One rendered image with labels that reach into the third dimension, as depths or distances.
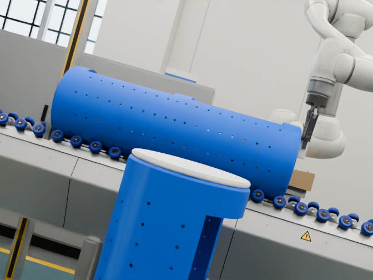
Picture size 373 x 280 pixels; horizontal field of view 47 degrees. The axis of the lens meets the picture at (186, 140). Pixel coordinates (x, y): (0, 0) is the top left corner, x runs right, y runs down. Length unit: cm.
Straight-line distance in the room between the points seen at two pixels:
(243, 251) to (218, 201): 67
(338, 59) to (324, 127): 55
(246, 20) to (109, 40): 135
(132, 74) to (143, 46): 105
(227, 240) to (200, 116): 43
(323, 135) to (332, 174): 234
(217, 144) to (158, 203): 64
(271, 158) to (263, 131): 10
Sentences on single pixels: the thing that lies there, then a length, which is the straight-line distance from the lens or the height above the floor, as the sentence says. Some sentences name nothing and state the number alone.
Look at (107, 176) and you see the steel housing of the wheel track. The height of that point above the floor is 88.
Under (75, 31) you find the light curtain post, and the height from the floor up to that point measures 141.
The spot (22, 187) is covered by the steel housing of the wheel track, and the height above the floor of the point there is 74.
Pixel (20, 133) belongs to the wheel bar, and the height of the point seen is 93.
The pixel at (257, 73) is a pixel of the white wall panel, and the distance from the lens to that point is 434.
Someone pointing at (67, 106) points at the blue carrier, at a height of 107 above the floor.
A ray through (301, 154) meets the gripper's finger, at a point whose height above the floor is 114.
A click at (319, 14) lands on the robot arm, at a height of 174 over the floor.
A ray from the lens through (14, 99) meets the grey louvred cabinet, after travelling 334.
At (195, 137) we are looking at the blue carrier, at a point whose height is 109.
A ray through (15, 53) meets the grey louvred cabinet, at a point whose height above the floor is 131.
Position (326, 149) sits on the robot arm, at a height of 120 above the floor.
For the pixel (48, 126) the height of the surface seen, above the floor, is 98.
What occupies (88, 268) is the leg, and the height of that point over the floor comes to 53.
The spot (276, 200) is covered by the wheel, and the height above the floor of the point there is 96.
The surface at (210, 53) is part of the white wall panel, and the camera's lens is 435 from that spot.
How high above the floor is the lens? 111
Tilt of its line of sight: 1 degrees down
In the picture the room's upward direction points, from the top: 16 degrees clockwise
